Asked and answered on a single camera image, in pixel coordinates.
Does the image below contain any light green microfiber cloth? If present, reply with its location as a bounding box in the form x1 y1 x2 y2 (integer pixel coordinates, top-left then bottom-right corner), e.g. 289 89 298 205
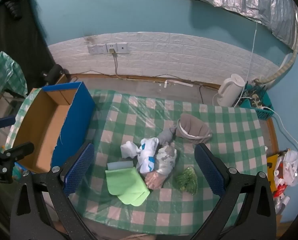
106 167 150 206

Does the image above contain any green sparkly scrubber cloth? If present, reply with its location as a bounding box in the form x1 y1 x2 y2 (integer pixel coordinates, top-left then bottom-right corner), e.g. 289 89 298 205
175 166 198 195

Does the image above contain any white blue plastic bag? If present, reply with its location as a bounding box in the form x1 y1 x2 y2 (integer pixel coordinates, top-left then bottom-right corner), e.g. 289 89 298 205
137 137 159 174

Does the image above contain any white grey patterned cloth bundle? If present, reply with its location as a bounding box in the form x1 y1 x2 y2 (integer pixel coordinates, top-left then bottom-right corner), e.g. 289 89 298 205
155 145 177 176

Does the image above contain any brown fleece hat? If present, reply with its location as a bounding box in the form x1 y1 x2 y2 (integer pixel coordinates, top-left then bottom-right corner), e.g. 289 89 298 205
175 113 212 145

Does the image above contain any white tissue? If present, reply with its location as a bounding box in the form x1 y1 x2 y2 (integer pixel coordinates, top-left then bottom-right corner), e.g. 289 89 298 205
120 141 141 159

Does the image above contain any green checkered cloth left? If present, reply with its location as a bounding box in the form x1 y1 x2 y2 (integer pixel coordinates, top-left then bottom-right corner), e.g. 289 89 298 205
0 51 28 96

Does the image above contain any white plastic bag pile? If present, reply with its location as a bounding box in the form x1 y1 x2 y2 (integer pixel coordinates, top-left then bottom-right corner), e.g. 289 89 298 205
273 149 298 215

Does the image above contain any blue cardboard box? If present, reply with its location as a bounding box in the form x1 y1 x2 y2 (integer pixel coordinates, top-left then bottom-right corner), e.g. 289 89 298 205
12 82 95 173

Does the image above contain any green checkered tablecloth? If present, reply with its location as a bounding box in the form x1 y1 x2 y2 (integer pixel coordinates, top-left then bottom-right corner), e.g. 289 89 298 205
70 89 266 235

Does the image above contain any pink cloth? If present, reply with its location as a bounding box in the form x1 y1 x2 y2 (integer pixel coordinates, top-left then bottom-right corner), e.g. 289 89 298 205
145 171 167 190

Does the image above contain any black clothing hanging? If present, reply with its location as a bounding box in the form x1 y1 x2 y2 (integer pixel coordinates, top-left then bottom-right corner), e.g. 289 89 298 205
0 0 55 90

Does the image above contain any grey rolled sock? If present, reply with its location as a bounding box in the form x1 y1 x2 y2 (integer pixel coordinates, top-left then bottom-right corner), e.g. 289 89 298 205
157 126 176 147

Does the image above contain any teal plastic basket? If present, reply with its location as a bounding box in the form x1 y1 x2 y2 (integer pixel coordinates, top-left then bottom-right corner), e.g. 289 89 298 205
238 84 274 121

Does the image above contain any white electric kettle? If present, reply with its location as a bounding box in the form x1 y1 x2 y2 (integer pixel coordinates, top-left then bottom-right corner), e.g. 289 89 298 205
217 74 245 107

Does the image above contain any grey plugged cable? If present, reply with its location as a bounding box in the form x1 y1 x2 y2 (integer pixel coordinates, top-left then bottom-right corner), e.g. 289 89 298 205
109 49 149 81

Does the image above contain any white wall socket strip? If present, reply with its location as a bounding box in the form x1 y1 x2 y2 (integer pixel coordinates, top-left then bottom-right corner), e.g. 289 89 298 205
87 42 129 55

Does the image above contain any beige braided hose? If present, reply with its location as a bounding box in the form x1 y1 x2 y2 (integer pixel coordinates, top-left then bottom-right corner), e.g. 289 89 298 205
254 12 298 84

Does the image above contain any white hanging cable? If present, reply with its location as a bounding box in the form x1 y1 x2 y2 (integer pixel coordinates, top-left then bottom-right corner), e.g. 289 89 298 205
233 22 258 108

